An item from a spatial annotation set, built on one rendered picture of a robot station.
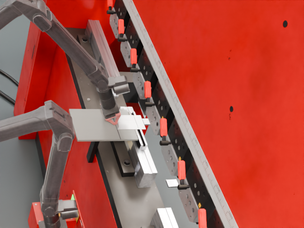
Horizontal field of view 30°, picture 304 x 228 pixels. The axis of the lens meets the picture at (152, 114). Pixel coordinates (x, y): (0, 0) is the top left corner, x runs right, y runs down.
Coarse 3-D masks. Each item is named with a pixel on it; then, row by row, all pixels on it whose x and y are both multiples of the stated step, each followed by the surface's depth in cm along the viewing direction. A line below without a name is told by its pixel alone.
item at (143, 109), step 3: (138, 96) 240; (138, 99) 240; (141, 99) 237; (144, 99) 234; (138, 102) 242; (141, 102) 237; (141, 105) 237; (141, 108) 239; (144, 108) 234; (144, 111) 234; (144, 114) 234; (144, 117) 236
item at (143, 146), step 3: (132, 114) 249; (135, 114) 249; (138, 129) 244; (141, 129) 243; (138, 132) 242; (141, 132) 241; (138, 135) 240; (141, 135) 241; (138, 138) 238; (141, 138) 240; (144, 138) 239; (138, 141) 238; (141, 141) 237; (144, 141) 238; (138, 144) 238; (141, 144) 236; (144, 144) 238; (138, 147) 238; (141, 147) 237; (144, 147) 238
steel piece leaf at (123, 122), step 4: (120, 116) 245; (124, 116) 245; (128, 116) 246; (132, 116) 247; (120, 120) 243; (124, 120) 243; (128, 120) 244; (132, 120) 245; (116, 124) 239; (120, 124) 241; (124, 124) 242; (128, 124) 242; (132, 124) 243; (136, 124) 244; (120, 128) 239; (124, 128) 240; (128, 128) 240; (132, 128) 241; (136, 128) 242
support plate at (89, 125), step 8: (72, 112) 238; (80, 112) 239; (88, 112) 241; (96, 112) 242; (120, 112) 247; (72, 120) 234; (80, 120) 236; (88, 120) 237; (96, 120) 239; (104, 120) 240; (112, 120) 241; (80, 128) 232; (88, 128) 234; (96, 128) 235; (104, 128) 236; (112, 128) 238; (80, 136) 229; (88, 136) 230; (96, 136) 232; (104, 136) 233; (112, 136) 234; (120, 136) 236; (128, 136) 237; (136, 136) 239
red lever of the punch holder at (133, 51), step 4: (132, 48) 229; (132, 52) 228; (136, 52) 229; (132, 56) 228; (136, 56) 229; (132, 60) 228; (136, 60) 228; (132, 64) 229; (132, 68) 228; (136, 68) 228
